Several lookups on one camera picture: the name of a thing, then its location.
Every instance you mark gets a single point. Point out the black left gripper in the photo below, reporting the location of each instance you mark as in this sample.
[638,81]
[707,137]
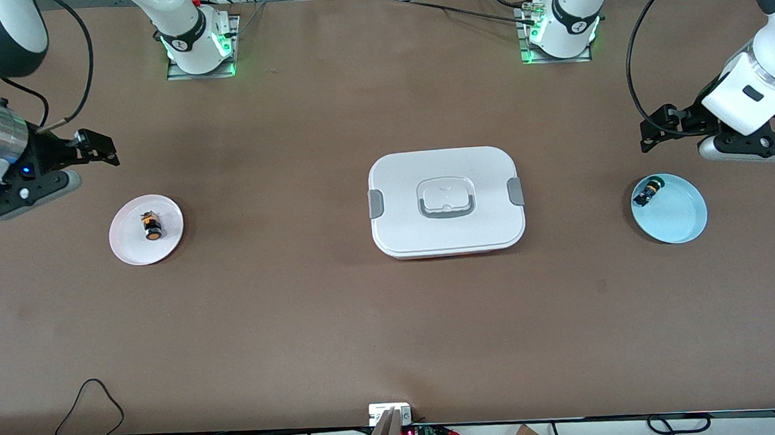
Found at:
[690,120]

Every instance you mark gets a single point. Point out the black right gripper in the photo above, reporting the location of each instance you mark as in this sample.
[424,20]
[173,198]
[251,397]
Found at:
[42,156]

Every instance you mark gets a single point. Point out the orange push button switch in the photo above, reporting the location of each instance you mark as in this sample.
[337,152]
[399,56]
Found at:
[153,228]

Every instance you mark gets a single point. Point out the pink box with white lid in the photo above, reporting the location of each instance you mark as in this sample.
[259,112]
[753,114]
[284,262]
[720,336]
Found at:
[449,230]

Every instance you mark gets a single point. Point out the small blue black object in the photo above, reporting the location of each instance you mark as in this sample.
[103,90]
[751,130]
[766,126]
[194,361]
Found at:
[650,192]

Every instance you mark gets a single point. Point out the light blue round plate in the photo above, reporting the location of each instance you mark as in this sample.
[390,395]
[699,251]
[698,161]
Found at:
[680,216]

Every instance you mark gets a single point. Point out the pink round plate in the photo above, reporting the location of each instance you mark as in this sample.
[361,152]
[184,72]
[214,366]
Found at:
[127,247]

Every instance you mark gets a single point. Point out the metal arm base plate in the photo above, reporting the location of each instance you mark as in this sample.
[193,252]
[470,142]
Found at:
[232,45]
[524,51]

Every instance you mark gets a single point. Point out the light grey post bracket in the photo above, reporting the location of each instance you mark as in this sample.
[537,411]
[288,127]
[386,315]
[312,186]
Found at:
[378,412]

